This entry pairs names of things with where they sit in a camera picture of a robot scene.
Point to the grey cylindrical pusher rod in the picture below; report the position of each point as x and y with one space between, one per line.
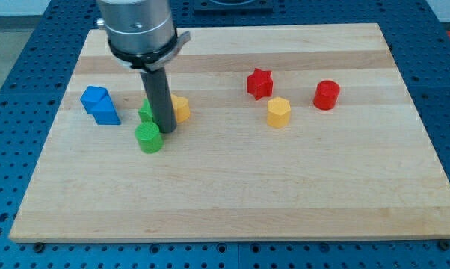
158 95

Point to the wooden board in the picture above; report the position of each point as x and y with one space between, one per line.
364 170

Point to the red star block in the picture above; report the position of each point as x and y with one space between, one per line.
260 83

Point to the yellow heart block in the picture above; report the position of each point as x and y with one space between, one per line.
181 108

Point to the yellow hexagon block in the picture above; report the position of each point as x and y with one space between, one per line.
278 112

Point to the green cylinder block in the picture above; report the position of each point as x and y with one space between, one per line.
149 138

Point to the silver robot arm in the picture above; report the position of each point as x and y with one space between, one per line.
143 36

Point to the blue cube block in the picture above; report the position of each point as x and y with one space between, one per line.
92 96

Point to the red cylinder block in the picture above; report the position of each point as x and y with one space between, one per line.
326 95

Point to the green star block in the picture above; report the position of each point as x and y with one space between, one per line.
145 112

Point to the blue triangular block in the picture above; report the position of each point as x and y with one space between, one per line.
105 113

